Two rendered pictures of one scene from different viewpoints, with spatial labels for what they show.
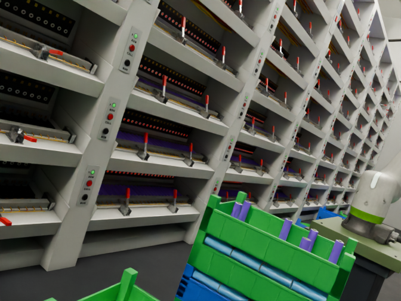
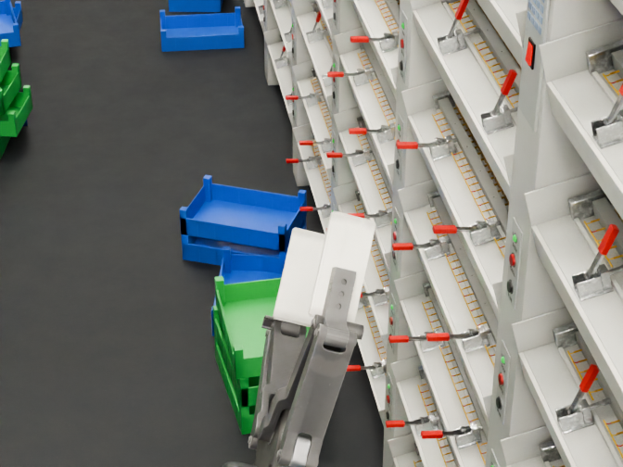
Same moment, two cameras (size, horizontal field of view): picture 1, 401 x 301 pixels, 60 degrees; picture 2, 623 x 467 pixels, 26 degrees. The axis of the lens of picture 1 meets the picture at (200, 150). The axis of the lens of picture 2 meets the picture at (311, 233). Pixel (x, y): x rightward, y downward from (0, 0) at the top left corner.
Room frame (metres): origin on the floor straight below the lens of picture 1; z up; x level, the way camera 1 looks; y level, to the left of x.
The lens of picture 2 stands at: (1.89, -0.94, 2.05)
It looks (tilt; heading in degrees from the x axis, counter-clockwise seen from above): 32 degrees down; 137
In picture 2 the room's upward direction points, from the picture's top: straight up
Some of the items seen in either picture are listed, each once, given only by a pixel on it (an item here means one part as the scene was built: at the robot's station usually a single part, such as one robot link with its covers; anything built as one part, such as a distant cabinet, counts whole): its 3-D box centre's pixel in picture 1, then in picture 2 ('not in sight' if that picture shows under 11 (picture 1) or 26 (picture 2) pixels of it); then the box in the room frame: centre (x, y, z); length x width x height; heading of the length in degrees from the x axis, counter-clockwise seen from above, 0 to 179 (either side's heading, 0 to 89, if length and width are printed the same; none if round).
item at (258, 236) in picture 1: (280, 235); not in sight; (0.76, -0.23, 0.36); 0.30 x 0.20 x 0.08; 65
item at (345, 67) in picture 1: (322, 112); not in sight; (2.77, -0.81, 0.91); 0.20 x 0.09 x 1.81; 56
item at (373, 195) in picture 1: (374, 195); not in sight; (1.37, -0.71, 0.48); 0.16 x 0.13 x 0.19; 141
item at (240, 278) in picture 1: (268, 267); not in sight; (0.76, -0.23, 0.28); 0.30 x 0.20 x 0.08; 65
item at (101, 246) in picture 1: (215, 223); not in sight; (1.91, -0.21, 0.03); 2.19 x 0.16 x 0.05; 146
